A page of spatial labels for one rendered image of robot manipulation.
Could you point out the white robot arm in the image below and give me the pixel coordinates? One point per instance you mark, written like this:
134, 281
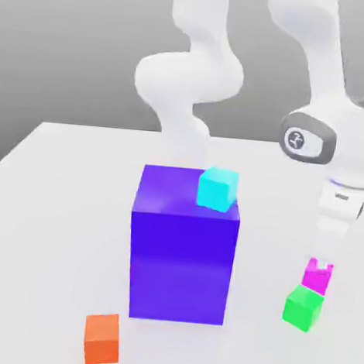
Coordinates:
190, 86

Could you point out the small green cube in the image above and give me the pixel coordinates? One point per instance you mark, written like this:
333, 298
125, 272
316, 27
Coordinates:
301, 309

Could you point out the small orange cube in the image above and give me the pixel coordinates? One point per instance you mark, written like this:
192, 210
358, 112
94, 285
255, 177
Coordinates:
101, 339

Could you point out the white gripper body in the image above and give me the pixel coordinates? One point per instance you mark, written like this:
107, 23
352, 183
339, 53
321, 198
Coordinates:
341, 205

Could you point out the small magenta cube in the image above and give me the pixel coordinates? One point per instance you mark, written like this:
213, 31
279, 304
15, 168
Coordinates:
314, 279

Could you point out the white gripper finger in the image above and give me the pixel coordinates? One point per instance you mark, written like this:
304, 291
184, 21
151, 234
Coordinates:
329, 241

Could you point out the large purple box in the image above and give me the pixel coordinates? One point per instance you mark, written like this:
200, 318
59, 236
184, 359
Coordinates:
181, 262

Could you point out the small cyan cube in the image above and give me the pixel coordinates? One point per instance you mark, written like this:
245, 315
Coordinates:
215, 188

